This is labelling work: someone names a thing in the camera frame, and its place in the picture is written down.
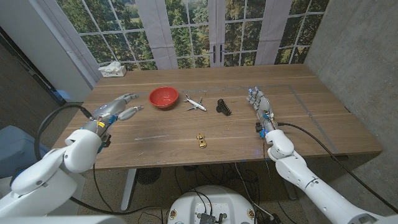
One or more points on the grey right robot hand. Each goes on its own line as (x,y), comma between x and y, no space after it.
(262,105)

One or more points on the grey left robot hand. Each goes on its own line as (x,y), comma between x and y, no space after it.
(109,109)

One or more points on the clear plastic pipette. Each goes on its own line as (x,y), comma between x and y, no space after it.
(149,137)

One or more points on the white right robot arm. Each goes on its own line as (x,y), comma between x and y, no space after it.
(304,177)

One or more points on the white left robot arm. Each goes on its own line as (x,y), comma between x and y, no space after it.
(46,177)

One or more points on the red bowl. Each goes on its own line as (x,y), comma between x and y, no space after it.
(163,97)

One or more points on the white toy airplane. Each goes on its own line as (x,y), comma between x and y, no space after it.
(195,104)

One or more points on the yellow toy car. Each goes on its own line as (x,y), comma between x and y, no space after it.
(201,141)

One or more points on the white power strip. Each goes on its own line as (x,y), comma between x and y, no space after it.
(115,73)

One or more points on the small blue box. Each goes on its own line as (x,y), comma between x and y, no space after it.
(63,94)

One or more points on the black round floor fan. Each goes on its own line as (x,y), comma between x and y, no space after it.
(149,175)

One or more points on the white table leg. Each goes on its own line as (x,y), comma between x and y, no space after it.
(128,189)

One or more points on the white floor platform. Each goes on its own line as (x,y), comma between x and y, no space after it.
(80,193)

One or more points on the grey table leg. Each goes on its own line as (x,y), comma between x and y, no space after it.
(291,191)

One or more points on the blue-grey bin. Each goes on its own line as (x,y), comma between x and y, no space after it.
(15,146)

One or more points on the window forest print backdrop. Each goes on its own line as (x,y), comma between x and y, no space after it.
(192,31)

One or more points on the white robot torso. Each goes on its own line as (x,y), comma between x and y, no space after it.
(211,202)

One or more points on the white robot body edge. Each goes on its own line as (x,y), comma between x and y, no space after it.
(62,220)

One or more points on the black backdrop frame bar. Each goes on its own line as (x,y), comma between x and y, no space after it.
(31,68)

